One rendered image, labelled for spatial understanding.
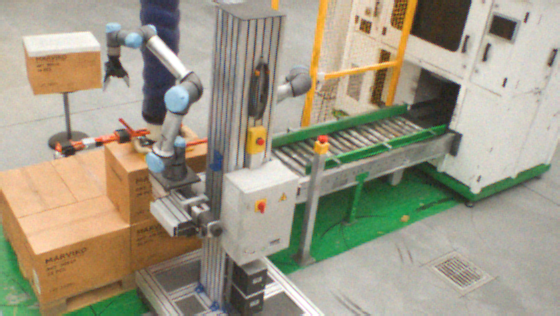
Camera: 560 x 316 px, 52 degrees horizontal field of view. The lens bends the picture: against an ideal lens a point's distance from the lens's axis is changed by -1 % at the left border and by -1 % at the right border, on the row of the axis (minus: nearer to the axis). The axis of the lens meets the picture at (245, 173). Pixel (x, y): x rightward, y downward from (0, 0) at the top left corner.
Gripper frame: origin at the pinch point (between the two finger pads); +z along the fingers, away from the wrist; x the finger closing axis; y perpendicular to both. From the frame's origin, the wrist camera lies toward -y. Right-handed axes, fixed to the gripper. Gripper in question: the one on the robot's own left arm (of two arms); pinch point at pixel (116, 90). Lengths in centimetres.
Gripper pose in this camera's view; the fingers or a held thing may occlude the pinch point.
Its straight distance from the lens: 313.4
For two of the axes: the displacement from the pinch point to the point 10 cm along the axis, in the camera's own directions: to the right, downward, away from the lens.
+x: -8.3, 2.3, -5.1
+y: -5.6, -4.8, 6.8
